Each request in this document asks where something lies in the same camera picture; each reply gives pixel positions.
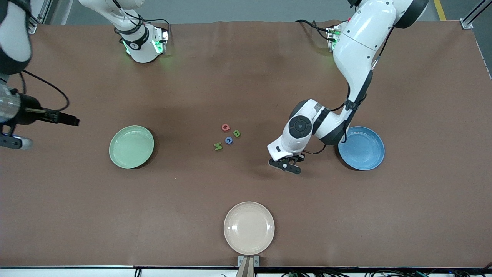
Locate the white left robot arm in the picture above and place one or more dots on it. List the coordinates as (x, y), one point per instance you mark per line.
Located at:
(361, 46)

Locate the brown table cover sheet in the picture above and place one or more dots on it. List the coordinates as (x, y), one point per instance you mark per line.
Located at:
(77, 211)

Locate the light green plate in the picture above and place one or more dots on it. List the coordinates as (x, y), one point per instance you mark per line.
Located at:
(131, 147)

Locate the beige plate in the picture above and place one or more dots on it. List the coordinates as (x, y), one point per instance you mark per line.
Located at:
(249, 228)

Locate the blue plate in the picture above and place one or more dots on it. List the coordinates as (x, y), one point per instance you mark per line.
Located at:
(365, 152)

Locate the aluminium camera mount beam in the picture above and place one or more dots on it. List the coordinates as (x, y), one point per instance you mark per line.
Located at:
(246, 270)

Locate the blue letter G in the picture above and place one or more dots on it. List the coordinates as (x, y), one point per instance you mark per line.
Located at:
(226, 139)

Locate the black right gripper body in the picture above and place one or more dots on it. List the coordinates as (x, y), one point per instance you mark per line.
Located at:
(27, 110)

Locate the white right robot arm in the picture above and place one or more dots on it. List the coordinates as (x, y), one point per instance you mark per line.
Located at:
(140, 50)

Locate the green letter B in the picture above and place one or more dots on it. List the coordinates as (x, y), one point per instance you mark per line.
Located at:
(235, 134)

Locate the grey metal mount bracket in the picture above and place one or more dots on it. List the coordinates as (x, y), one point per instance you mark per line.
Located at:
(257, 258)

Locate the red letter Q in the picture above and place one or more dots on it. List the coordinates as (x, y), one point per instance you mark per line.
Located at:
(223, 127)

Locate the green letter N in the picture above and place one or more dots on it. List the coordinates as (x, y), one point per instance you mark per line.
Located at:
(218, 146)

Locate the aluminium frame strut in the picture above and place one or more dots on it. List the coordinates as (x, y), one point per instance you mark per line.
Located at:
(467, 25)
(42, 11)

